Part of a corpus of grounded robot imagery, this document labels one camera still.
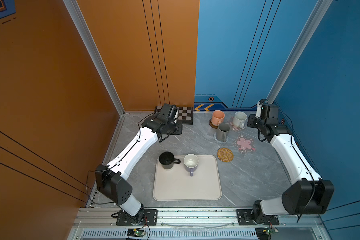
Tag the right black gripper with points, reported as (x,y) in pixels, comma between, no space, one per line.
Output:
(251,117)

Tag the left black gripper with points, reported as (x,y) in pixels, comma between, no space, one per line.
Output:
(179,128)

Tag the cream white mug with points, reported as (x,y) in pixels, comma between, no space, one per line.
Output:
(239,120)

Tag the pink flower coaster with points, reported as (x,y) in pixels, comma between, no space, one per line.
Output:
(244,144)
(234,128)

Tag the black mug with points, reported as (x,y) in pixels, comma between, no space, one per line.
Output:
(168,160)

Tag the grey green mug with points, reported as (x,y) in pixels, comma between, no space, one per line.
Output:
(223,131)

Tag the white mug purple handle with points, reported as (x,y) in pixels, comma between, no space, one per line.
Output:
(191,163)

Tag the brown wooden round coaster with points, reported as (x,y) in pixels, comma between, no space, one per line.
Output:
(212,125)

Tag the orange peach mug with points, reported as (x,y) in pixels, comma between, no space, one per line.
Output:
(217,117)

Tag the woven rattan round coaster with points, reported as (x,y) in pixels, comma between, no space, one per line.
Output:
(225,155)

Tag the beige rectangular serving tray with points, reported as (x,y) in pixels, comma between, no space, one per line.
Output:
(176,184)

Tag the blue woven round coaster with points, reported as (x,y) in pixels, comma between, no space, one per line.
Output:
(218,141)

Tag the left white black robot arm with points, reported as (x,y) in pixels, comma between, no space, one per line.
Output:
(111,179)

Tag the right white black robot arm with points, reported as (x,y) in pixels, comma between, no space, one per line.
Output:
(308,194)

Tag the black white chessboard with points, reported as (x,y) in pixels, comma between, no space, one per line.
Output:
(186,114)

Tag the right green circuit board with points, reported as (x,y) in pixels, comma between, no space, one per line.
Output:
(270,231)

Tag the green circuit board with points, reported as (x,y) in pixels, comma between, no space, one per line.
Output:
(135,233)
(270,231)

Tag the left green circuit board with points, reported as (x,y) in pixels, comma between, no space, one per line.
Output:
(135,233)

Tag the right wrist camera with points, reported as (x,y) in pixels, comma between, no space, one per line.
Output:
(259,107)

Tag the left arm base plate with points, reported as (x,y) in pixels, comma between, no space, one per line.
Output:
(144,216)

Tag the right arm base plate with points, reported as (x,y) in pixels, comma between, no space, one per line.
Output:
(247,217)

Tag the aluminium front frame rail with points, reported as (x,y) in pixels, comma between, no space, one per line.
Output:
(194,224)

